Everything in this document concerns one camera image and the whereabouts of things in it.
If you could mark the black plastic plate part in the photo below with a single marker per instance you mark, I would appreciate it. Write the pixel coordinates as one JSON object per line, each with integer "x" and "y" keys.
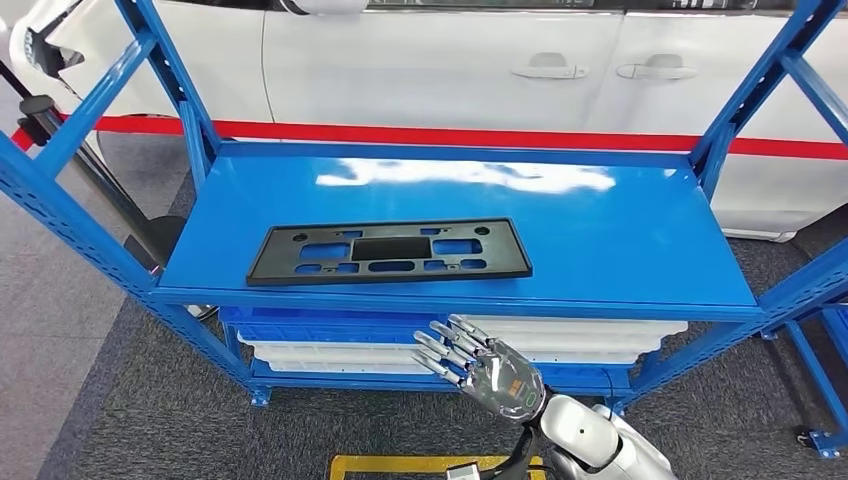
{"x": 278, "y": 262}

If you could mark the blue plastic crate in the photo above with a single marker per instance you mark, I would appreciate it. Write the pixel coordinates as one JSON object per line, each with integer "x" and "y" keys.
{"x": 311, "y": 326}

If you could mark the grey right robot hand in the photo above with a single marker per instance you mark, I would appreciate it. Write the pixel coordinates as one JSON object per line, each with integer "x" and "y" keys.
{"x": 497, "y": 381}

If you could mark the black stanchion post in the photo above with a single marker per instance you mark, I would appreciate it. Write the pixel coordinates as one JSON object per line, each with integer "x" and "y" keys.
{"x": 159, "y": 238}

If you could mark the white car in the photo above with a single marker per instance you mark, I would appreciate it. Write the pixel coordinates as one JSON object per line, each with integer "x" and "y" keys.
{"x": 430, "y": 66}

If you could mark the blue steel shelf rack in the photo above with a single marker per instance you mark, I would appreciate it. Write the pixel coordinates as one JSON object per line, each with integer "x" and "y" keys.
{"x": 596, "y": 252}

